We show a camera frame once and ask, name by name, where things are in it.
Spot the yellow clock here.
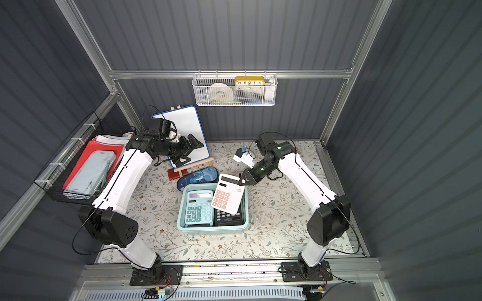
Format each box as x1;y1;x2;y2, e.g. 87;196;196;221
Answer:
235;75;266;87

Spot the white tape roll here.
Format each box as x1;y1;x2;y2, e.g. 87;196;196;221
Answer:
208;83;234;102

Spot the blue framed whiteboard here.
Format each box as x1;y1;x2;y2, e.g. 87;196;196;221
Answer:
151;105;211;168

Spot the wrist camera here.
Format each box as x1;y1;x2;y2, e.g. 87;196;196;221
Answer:
233;147;254;168
149;118;177;141

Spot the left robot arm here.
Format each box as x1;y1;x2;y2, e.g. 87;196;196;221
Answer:
78;134;204;286

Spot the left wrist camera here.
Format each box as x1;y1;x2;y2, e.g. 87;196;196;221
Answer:
149;118;177;141

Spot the black wire wall basket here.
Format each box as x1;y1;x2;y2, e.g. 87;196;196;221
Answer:
33;111;137;207

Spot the red folder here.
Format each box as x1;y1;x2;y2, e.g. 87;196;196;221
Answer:
63;136;125;195

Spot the grey document case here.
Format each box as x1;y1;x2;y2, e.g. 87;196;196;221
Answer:
64;150;116;199

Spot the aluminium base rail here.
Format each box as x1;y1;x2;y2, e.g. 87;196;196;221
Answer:
75;257;387;290

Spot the blue dinosaur pencil case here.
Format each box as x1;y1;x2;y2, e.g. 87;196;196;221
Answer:
177;167;219;191

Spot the white mesh wall basket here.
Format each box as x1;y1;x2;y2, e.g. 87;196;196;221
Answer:
192;73;278;107

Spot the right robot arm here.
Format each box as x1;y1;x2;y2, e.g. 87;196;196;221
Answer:
233;134;351;281

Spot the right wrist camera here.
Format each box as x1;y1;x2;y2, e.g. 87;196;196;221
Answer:
233;147;254;168

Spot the black calculator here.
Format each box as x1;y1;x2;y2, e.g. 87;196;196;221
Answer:
213;208;245;227

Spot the pink calculator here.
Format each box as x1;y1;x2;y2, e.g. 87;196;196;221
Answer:
211;174;245;214

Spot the teal calculator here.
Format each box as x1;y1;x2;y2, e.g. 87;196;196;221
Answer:
185;190;214;227

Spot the mint green storage box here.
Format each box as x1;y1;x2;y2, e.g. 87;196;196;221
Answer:
177;183;249;235

